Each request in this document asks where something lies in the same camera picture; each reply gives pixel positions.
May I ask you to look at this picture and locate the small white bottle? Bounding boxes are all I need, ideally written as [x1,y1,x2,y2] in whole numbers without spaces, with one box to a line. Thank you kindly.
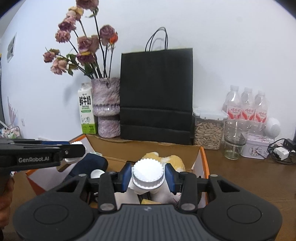
[90,169,105,179]
[64,141,87,164]

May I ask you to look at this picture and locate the white cardboard box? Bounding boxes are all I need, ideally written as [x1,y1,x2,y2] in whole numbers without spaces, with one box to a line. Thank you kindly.
[38,137,70,142]

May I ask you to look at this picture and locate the red cardboard box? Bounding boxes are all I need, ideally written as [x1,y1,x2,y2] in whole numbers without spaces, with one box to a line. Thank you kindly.
[25,134,210,209]

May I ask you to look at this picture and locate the black paper bag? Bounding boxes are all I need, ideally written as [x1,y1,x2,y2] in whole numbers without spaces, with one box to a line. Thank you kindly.
[120,27,194,146]

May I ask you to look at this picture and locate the purple marbled vase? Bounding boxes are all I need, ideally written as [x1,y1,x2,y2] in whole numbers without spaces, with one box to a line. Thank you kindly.
[91,77,121,139]

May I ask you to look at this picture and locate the white charger plug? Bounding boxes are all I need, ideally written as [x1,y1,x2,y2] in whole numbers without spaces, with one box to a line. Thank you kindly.
[273,146,289,160]

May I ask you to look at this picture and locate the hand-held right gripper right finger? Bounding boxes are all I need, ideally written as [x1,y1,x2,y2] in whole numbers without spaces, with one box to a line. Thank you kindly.
[165,163,241,211]

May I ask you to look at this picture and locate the clear glass jar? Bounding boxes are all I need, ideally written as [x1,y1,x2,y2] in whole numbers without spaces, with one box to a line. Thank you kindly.
[224,119,251,160]

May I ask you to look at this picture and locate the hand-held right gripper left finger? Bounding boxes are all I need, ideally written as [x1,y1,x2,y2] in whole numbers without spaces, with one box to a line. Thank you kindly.
[55,162,133,212]

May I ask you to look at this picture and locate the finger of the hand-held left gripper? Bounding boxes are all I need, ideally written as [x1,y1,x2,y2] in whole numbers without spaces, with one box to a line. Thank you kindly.
[54,144,86,166]
[0,138,71,147]

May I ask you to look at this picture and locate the wooden desktop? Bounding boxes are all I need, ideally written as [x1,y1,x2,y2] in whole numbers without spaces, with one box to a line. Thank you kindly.
[0,136,296,241]

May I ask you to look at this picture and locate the white ribbed cap bottle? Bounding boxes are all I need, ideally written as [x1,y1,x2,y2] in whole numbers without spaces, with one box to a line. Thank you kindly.
[128,159,166,196]

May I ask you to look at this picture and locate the white and green milk carton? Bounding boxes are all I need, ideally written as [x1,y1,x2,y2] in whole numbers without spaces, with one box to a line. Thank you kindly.
[77,83,97,135]

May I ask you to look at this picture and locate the wall poster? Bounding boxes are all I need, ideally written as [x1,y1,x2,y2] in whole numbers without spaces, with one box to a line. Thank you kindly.
[6,32,18,63]

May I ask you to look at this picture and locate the white round speaker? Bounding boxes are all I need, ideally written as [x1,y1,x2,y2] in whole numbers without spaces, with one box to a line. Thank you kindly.
[265,117,281,139]

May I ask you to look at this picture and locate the yellow and white plush toy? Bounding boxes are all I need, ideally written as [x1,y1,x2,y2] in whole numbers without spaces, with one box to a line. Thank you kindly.
[141,152,186,202]

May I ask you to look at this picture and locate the wire basket with clutter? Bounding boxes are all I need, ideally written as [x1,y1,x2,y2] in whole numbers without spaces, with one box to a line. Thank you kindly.
[0,125,21,139]

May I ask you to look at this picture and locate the white floral tin box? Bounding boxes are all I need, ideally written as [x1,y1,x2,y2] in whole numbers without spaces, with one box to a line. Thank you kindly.
[240,134,273,160]

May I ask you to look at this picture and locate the person's left hand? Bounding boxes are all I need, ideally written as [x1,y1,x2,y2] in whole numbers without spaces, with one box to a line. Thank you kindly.
[0,173,15,229]

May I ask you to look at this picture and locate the navy blue fabric case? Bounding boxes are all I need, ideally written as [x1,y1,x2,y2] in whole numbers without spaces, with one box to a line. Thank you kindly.
[69,153,109,179]

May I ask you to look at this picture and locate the red label water bottle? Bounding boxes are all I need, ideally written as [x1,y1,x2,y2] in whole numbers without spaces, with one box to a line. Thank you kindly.
[240,87,255,121]
[222,85,241,121]
[254,90,270,123]

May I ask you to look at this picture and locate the clear container of seeds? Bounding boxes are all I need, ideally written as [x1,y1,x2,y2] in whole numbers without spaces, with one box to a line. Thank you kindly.
[193,107,228,150]

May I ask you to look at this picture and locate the dried pink flowers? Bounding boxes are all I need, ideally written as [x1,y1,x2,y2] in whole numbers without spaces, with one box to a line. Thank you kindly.
[43,0,119,80]

